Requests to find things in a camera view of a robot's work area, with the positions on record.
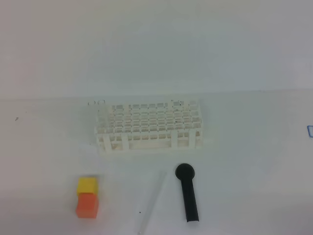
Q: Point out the clear glass test tube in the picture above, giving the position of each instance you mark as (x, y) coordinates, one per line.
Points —
(149, 208)

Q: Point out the white plastic test tube rack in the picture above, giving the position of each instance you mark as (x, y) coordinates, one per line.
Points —
(174, 124)

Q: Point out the clear test tube far left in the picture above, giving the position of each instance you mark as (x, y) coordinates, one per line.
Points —
(91, 103)

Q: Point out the black plastic scoop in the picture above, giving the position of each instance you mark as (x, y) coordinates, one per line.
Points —
(185, 173)

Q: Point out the yellow cube block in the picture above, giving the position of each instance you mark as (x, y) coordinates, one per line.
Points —
(87, 185)

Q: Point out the orange cube block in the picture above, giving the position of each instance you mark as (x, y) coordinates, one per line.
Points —
(87, 206)

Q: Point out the blue square marker sticker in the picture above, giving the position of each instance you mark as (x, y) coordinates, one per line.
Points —
(310, 131)

